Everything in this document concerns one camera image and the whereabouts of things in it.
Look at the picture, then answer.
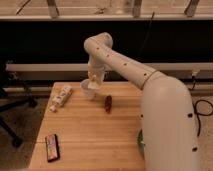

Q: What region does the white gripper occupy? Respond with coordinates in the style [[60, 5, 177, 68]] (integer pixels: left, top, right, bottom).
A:
[[88, 62, 105, 87]]

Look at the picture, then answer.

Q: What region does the white sponge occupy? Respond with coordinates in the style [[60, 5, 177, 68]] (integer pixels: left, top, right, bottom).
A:
[[88, 81, 100, 90]]

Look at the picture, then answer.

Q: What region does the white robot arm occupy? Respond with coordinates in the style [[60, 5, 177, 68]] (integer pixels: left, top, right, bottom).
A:
[[84, 32, 200, 171]]

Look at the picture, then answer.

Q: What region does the white ceramic cup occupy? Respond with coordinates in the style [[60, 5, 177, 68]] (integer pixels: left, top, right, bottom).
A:
[[80, 79, 95, 100]]

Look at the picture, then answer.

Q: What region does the white tube package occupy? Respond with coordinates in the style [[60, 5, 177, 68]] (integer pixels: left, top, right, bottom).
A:
[[49, 85, 72, 112]]

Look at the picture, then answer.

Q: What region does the green plate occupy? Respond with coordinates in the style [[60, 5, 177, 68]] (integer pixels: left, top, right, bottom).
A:
[[137, 130, 144, 157]]

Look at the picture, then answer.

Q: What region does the dark candy bar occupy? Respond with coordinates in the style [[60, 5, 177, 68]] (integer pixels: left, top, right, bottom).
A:
[[45, 134, 60, 162]]

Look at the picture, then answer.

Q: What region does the black office chair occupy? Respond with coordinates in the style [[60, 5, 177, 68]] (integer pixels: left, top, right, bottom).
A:
[[0, 61, 38, 149]]

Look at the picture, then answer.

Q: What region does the white baseboard heater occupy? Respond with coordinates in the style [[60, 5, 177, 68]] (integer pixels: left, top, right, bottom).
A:
[[6, 63, 213, 80]]

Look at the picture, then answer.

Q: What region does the black cable on wall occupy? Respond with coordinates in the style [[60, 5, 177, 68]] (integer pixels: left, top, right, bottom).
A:
[[136, 11, 156, 64]]

